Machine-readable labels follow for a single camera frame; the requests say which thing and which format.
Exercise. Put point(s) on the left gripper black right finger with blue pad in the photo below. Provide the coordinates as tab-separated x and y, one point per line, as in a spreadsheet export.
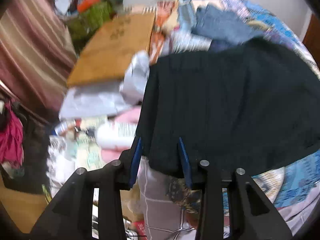
251	214

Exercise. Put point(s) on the green patterned storage box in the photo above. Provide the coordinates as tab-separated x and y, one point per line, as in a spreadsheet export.
84	25

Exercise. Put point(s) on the brown wooden door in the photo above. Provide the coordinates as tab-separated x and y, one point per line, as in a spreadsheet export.
312	38

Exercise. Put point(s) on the orange red box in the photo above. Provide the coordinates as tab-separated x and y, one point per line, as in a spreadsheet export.
86	4

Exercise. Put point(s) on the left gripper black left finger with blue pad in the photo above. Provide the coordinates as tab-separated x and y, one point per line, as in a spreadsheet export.
69	214

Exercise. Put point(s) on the pink cloth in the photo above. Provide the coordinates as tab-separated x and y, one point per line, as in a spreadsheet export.
131	116

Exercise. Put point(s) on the blue patchwork bedspread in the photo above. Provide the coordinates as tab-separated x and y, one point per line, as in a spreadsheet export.
262	55

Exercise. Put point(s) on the orange striped pillow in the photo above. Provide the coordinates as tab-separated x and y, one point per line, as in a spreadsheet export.
163	10

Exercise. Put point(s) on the black pants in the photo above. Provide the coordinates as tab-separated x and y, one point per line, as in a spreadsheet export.
225	104

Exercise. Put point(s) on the folded blue jeans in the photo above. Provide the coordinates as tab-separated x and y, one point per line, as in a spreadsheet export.
223	26

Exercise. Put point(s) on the white plastic bottle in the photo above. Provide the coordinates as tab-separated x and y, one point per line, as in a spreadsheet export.
115	135

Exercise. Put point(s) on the wooden lap desk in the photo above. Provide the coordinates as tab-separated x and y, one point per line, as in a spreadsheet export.
109	52

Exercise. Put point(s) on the white crumpled cloth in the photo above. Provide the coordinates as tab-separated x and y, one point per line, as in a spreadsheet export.
111	97

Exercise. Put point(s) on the striped brown curtain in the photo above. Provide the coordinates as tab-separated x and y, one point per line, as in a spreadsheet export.
37	56

